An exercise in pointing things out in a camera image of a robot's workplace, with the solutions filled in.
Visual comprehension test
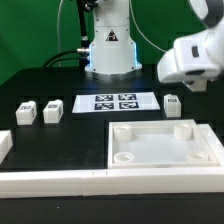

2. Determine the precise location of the white fence bar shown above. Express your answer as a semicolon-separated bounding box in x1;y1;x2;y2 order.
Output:
199;124;224;168
0;130;13;164
0;167;224;198

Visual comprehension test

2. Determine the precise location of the white thin cable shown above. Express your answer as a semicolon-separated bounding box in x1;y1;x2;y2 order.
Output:
56;0;66;68

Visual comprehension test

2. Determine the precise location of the white marker sheet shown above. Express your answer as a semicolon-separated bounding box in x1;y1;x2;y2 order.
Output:
72;92;160;113

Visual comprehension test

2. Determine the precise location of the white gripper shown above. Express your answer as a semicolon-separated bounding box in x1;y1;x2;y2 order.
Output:
157;29;224;92

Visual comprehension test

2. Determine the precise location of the black cable bundle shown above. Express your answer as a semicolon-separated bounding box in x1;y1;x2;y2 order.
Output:
41;49;91;69

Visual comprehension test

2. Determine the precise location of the white left fence bar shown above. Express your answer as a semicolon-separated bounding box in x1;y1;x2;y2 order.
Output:
0;130;13;164

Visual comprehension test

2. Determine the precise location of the white square tabletop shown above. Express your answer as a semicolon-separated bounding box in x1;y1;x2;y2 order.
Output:
108;120;221;169

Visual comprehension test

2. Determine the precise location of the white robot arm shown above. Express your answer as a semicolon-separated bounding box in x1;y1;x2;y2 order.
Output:
85;0;224;92

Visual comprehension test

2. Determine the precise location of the white right fence bar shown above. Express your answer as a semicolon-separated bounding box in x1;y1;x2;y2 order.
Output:
199;124;224;168

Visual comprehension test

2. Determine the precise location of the white front fence bar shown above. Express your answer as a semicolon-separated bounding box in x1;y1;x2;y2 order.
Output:
0;167;224;198

